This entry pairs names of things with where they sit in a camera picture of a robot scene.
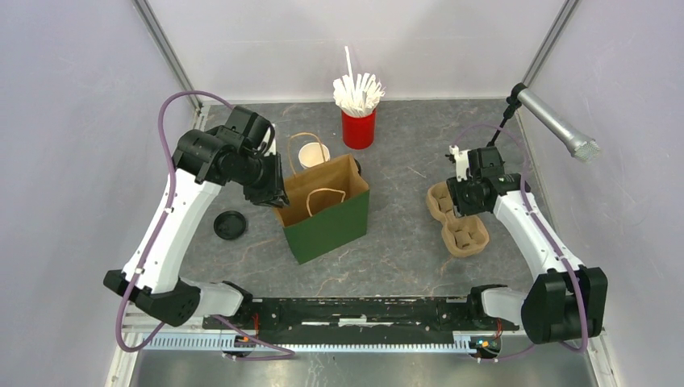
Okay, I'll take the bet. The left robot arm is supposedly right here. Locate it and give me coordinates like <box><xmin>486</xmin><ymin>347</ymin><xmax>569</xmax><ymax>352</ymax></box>
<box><xmin>103</xmin><ymin>106</ymin><xmax>290</xmax><ymax>329</ymax></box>

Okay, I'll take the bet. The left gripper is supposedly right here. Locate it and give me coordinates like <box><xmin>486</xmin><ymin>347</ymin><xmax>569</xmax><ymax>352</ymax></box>
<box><xmin>229</xmin><ymin>149</ymin><xmax>291</xmax><ymax>209</ymax></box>

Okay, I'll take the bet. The green and brown paper bag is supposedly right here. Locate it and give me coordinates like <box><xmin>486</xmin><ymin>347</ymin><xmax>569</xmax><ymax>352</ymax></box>
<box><xmin>273</xmin><ymin>152</ymin><xmax>370</xmax><ymax>264</ymax></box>

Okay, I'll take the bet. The bundle of white straws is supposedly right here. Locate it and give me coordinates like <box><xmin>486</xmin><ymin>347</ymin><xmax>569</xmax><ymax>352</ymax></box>
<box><xmin>332</xmin><ymin>46</ymin><xmax>386</xmax><ymax>118</ymax></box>

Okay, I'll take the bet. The brown pulp cup carrier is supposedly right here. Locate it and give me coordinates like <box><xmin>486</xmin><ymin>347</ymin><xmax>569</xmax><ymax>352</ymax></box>
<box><xmin>426</xmin><ymin>181</ymin><xmax>490</xmax><ymax>258</ymax></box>

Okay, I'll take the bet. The stack of black lids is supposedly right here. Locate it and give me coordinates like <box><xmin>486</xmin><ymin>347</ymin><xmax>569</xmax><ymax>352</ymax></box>
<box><xmin>213</xmin><ymin>210</ymin><xmax>248</xmax><ymax>240</ymax></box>

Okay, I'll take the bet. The stack of paper cups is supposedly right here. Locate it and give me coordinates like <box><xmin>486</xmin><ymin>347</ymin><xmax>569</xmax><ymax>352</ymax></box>
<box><xmin>298</xmin><ymin>142</ymin><xmax>331</xmax><ymax>169</ymax></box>

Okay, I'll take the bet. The black coffee cup lid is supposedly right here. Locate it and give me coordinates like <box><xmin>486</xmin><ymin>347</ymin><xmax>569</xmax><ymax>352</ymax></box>
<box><xmin>353</xmin><ymin>158</ymin><xmax>362</xmax><ymax>176</ymax></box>

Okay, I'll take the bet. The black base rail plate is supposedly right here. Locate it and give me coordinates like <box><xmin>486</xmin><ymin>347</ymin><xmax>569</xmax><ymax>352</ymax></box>
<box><xmin>228</xmin><ymin>297</ymin><xmax>519</xmax><ymax>345</ymax></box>

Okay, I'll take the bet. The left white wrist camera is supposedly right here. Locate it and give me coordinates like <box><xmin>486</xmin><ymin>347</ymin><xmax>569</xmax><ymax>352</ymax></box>
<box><xmin>260</xmin><ymin>124</ymin><xmax>277</xmax><ymax>156</ymax></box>

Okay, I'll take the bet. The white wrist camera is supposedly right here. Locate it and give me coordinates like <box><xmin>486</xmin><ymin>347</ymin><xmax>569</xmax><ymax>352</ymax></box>
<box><xmin>260</xmin><ymin>124</ymin><xmax>277</xmax><ymax>156</ymax></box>
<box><xmin>447</xmin><ymin>145</ymin><xmax>469</xmax><ymax>181</ymax></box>

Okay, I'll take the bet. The red straw holder cup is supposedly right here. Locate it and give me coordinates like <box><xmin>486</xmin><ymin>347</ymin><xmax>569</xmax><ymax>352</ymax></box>
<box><xmin>341</xmin><ymin>110</ymin><xmax>377</xmax><ymax>150</ymax></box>

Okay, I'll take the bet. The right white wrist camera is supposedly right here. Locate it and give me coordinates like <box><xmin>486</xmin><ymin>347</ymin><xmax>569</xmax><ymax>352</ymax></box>
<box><xmin>447</xmin><ymin>145</ymin><xmax>469</xmax><ymax>181</ymax></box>

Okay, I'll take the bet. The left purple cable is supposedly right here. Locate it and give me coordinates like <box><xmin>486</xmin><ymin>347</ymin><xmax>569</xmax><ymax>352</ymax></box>
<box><xmin>115</xmin><ymin>90</ymin><xmax>296</xmax><ymax>362</ymax></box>

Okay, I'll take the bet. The silver microphone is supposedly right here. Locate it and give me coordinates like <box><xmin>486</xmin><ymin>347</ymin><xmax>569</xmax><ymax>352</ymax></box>
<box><xmin>511</xmin><ymin>83</ymin><xmax>601</xmax><ymax>163</ymax></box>

